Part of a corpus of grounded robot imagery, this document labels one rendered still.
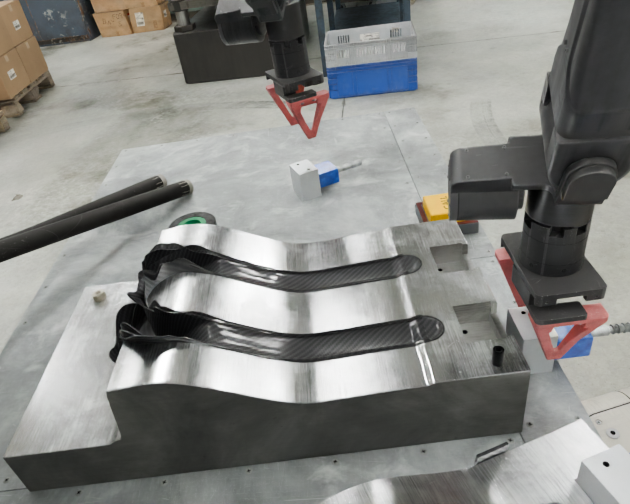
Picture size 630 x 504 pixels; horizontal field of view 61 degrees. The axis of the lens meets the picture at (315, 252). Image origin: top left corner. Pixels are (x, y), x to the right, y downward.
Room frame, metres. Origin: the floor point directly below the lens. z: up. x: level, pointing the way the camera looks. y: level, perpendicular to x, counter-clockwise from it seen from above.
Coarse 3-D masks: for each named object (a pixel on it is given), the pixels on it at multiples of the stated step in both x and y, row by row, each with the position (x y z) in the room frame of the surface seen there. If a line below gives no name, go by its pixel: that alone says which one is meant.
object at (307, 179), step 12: (300, 168) 0.86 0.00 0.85; (312, 168) 0.85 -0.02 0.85; (324, 168) 0.87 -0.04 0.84; (336, 168) 0.86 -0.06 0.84; (348, 168) 0.88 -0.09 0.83; (300, 180) 0.83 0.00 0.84; (312, 180) 0.84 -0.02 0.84; (324, 180) 0.85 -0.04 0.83; (336, 180) 0.86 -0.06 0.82; (300, 192) 0.84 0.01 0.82; (312, 192) 0.84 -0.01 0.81
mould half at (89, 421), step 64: (256, 256) 0.53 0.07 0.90; (320, 256) 0.54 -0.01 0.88; (384, 256) 0.52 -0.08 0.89; (256, 320) 0.42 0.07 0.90; (320, 320) 0.43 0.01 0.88; (384, 320) 0.41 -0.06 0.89; (448, 320) 0.39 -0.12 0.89; (64, 384) 0.42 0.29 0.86; (128, 384) 0.33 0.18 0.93; (192, 384) 0.32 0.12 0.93; (256, 384) 0.34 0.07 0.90; (320, 384) 0.34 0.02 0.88; (384, 384) 0.32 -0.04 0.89; (448, 384) 0.31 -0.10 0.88; (512, 384) 0.31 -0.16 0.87; (64, 448) 0.33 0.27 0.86; (128, 448) 0.33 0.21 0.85; (192, 448) 0.32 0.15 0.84; (256, 448) 0.32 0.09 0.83; (320, 448) 0.32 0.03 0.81; (384, 448) 0.32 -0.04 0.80
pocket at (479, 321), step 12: (456, 312) 0.41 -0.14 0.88; (468, 312) 0.41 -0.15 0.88; (480, 312) 0.41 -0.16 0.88; (492, 312) 0.40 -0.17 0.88; (468, 324) 0.40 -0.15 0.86; (480, 324) 0.40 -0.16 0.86; (492, 324) 0.39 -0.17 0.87; (468, 336) 0.39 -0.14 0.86; (480, 336) 0.38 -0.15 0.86; (492, 336) 0.38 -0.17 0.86; (504, 336) 0.37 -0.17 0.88
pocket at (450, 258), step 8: (432, 248) 0.51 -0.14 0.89; (440, 248) 0.51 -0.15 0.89; (448, 248) 0.51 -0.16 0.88; (456, 248) 0.51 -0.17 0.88; (464, 248) 0.51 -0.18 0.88; (440, 256) 0.51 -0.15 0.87; (448, 256) 0.51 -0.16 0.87; (456, 256) 0.51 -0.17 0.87; (464, 256) 0.51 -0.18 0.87; (440, 264) 0.51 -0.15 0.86; (448, 264) 0.51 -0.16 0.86; (456, 264) 0.51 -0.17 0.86; (464, 264) 0.50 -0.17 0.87; (472, 264) 0.49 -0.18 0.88; (440, 272) 0.50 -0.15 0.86; (448, 272) 0.49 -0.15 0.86
